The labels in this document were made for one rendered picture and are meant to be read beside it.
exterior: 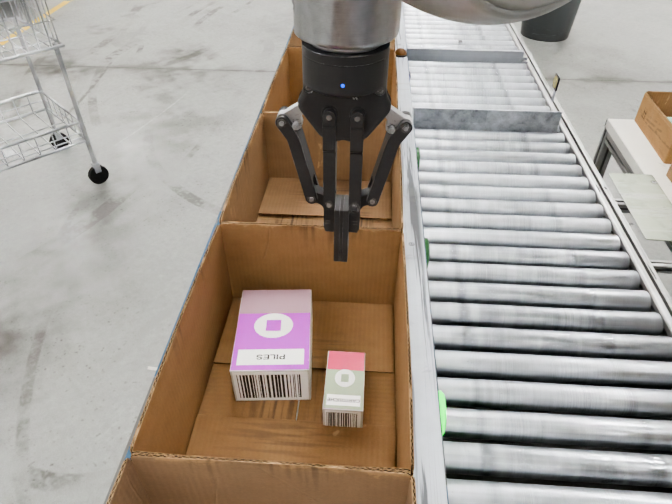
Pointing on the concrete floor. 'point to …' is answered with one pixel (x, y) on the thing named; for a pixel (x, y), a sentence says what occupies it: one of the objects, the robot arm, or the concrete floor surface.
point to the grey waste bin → (552, 24)
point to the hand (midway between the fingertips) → (341, 229)
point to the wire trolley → (44, 93)
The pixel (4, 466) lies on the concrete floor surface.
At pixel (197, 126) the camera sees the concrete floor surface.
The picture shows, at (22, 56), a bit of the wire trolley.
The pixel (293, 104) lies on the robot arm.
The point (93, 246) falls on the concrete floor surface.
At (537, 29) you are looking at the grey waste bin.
